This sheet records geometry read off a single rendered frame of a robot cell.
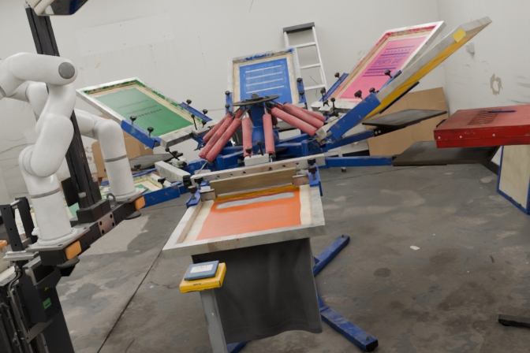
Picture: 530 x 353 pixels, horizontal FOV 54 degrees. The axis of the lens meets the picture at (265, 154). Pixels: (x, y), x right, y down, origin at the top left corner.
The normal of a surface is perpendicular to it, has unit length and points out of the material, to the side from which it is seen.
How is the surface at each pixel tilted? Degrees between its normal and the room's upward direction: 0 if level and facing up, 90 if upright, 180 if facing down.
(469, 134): 91
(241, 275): 93
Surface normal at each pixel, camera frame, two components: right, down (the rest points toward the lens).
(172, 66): -0.06, 0.22
